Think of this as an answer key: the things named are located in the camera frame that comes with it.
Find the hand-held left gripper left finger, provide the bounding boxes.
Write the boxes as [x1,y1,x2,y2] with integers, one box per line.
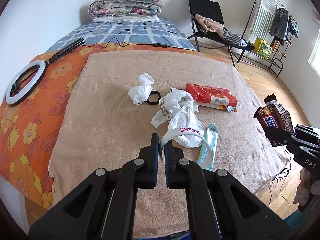
[28,133,160,240]

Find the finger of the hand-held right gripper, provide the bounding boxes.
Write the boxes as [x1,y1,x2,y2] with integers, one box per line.
[265,127,297,147]

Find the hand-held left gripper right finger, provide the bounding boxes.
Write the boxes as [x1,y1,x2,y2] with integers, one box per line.
[164,142,293,240]

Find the brown chocolate bar wrapper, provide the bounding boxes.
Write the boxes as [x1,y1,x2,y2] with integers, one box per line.
[254,93,295,147]

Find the light blue tube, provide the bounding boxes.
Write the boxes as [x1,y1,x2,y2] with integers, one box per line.
[197,123,219,172]

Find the colourful packet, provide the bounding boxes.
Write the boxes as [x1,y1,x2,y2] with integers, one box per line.
[197,102,238,113]

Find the black ring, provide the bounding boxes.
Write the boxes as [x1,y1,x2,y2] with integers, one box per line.
[146,90,161,105]

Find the white plastic bag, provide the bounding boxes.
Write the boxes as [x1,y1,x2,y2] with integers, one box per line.
[151,89,204,148]

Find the white tissue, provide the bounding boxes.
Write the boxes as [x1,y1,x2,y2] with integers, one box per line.
[128,73,155,105]

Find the red packet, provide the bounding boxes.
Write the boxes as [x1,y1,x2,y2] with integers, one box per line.
[185,83,238,107]

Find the beige blanket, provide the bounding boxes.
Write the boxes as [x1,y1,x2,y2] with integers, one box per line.
[49,50,290,233]

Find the black clothes rack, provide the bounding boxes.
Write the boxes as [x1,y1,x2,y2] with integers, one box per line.
[237,0,299,78]

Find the yellow crate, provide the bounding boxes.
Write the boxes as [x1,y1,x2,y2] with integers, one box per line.
[254,37,273,60]

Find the window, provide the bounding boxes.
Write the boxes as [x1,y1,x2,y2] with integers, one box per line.
[308,22,320,77]

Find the teal garment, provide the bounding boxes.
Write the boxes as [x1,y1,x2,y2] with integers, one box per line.
[290,22,300,38]

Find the striped grey cloth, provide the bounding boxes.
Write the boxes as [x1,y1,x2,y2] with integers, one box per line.
[221,29,248,47]

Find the dark grey jacket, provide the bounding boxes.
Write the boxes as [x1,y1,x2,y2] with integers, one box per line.
[269,7,292,40]

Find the orange floral sheet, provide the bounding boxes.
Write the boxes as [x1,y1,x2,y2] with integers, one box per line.
[0,45,200,209]

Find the green striped towel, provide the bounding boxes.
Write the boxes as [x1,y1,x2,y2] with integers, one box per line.
[250,0,278,38]

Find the beige cloth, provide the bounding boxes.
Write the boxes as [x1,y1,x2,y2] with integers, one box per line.
[194,14,224,33]

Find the blue plaid bedsheet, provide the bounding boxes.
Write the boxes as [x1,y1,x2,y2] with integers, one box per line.
[47,17,197,53]

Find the black light stand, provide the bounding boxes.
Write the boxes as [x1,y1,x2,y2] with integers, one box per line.
[45,37,84,64]

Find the black folding chair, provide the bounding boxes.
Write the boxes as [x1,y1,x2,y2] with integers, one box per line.
[187,0,255,67]

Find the folded white sheet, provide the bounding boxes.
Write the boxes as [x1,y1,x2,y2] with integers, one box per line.
[93,15,160,23]

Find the folded floral quilt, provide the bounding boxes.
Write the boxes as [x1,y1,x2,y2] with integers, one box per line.
[88,0,164,19]

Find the thin floor cables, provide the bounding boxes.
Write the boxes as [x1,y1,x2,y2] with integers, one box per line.
[270,152,300,213]

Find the black cable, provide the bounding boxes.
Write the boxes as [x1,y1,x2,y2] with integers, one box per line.
[81,37,195,48]

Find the white ring light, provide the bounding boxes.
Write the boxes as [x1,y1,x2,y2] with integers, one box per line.
[5,59,47,107]

